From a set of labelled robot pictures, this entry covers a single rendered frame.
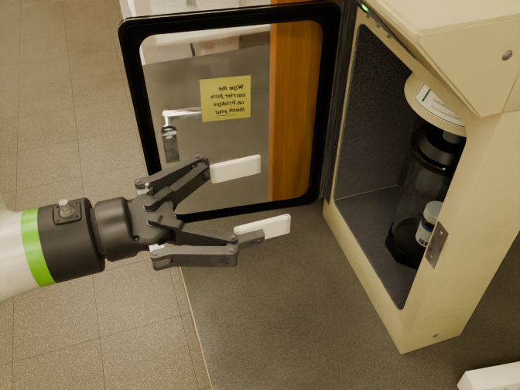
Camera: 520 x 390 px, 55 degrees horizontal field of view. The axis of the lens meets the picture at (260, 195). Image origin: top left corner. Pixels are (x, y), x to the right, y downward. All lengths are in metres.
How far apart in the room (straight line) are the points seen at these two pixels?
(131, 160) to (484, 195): 2.20
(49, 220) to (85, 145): 2.20
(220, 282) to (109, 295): 1.23
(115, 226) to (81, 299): 1.54
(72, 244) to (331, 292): 0.48
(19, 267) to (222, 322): 0.38
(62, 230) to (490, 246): 0.52
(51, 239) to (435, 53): 0.43
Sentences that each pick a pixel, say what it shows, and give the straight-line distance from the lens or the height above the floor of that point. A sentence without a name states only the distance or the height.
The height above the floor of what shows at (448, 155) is 1.25.
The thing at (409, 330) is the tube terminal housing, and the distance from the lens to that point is 0.81.
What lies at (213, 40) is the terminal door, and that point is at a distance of 0.72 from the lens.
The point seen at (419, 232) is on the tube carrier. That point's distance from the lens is 0.81.
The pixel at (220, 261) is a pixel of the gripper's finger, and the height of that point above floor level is 1.23.
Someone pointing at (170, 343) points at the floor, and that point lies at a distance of 1.94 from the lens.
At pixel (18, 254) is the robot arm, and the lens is 0.60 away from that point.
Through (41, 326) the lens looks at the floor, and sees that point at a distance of 2.11.
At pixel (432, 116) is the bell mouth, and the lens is 0.64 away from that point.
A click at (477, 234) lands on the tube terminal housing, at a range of 0.66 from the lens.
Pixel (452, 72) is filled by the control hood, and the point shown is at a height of 1.47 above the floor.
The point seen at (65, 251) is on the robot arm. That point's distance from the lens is 0.59.
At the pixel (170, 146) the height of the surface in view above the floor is 1.19.
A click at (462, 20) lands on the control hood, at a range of 0.43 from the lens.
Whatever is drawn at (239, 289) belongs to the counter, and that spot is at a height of 0.94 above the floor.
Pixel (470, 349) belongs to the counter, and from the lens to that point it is 0.91.
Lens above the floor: 1.69
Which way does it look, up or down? 45 degrees down
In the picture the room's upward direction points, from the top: straight up
